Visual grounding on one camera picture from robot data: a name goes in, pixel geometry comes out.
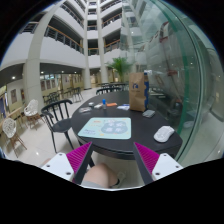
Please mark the black chair behind table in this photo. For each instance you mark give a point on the black chair behind table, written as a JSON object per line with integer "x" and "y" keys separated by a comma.
{"x": 107, "y": 90}

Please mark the white lattice chair near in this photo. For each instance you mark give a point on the white lattice chair near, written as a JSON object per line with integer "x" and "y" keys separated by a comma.
{"x": 10, "y": 130}

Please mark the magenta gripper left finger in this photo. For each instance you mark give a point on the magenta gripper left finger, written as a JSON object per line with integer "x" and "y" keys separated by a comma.
{"x": 71, "y": 166}

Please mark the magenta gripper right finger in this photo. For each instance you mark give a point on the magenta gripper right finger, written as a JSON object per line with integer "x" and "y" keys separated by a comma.
{"x": 154, "y": 166}

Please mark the person's bare knee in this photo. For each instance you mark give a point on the person's bare knee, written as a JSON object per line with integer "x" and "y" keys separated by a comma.
{"x": 100, "y": 176}

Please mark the white lattice chair far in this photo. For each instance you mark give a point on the white lattice chair far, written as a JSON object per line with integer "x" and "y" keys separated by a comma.
{"x": 31, "y": 112}

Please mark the white small box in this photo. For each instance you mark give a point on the white small box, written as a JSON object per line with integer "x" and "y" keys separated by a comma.
{"x": 98, "y": 106}

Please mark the small grey packet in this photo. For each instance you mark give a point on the small grey packet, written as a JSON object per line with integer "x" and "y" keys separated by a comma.
{"x": 85, "y": 109}

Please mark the black wooden chair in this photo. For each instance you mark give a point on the black wooden chair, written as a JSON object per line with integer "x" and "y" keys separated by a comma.
{"x": 57, "y": 117}

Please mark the light blue mouse pad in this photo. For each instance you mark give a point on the light blue mouse pad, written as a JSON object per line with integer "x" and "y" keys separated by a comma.
{"x": 107, "y": 128}

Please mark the white computer mouse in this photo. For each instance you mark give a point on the white computer mouse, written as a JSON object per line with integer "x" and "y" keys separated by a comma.
{"x": 163, "y": 134}

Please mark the white lattice chair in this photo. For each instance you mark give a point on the white lattice chair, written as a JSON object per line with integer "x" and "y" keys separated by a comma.
{"x": 10, "y": 130}
{"x": 31, "y": 112}

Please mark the small blue-capped bottle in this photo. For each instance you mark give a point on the small blue-capped bottle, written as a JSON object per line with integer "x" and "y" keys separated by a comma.
{"x": 104, "y": 103}

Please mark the orange flat card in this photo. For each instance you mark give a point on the orange flat card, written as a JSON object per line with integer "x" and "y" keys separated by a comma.
{"x": 111, "y": 104}

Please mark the grey flat case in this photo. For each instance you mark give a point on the grey flat case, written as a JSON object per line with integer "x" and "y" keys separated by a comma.
{"x": 148, "y": 113}

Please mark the round black table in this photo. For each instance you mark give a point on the round black table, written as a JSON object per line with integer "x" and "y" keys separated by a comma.
{"x": 142, "y": 128}

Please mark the brown paper bag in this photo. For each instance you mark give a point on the brown paper bag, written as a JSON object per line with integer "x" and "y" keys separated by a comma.
{"x": 138, "y": 91}

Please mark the white blue packet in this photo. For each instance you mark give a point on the white blue packet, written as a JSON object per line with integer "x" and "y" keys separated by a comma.
{"x": 125, "y": 107}

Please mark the potted palm tree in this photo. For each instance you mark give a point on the potted palm tree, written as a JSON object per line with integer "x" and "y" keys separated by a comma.
{"x": 121, "y": 65}

